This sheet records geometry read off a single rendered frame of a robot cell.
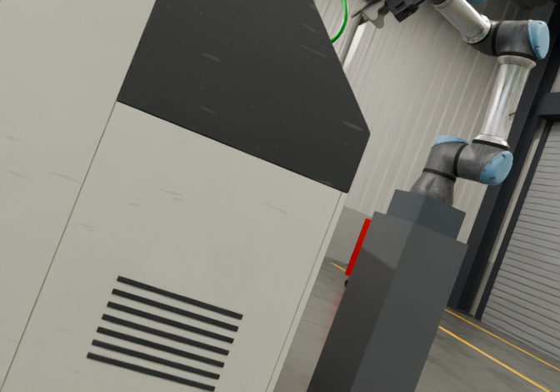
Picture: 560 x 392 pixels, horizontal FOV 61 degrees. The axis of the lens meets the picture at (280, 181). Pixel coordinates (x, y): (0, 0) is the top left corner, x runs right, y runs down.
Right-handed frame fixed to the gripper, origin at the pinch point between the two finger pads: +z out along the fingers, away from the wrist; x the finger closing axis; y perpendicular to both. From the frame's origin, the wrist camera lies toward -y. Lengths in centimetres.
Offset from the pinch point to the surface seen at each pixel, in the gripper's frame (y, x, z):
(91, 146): 11, -54, 56
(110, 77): 0, -52, 46
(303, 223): 45, -25, 32
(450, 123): -53, 876, 31
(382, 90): -156, 759, 101
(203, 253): 41, -39, 51
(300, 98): 18.7, -25.5, 17.8
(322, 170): 35.8, -22.0, 22.5
